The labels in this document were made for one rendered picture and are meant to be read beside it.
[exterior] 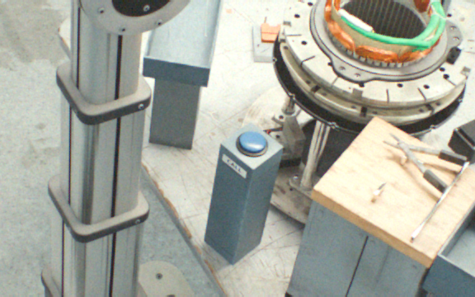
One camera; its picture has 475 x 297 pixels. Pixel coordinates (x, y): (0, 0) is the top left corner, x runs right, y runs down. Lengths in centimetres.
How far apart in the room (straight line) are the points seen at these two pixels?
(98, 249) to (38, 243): 108
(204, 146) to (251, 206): 30
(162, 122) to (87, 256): 33
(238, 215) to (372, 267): 24
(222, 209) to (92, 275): 24
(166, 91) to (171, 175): 16
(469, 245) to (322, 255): 22
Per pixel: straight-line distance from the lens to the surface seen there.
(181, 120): 192
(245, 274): 182
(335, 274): 169
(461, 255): 167
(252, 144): 164
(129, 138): 156
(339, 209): 157
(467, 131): 206
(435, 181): 160
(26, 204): 287
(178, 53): 179
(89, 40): 141
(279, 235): 187
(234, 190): 169
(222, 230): 178
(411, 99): 170
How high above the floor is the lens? 226
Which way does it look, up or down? 48 degrees down
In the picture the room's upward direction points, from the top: 11 degrees clockwise
